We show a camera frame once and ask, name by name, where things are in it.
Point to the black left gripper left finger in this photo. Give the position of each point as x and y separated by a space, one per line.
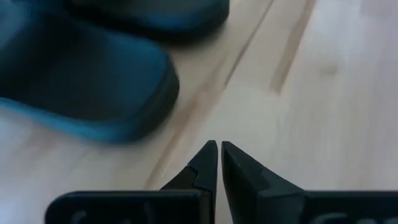
186 205

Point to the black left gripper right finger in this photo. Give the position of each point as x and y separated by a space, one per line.
267 202

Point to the black rubber slide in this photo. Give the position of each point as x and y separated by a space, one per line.
77 74
161 15

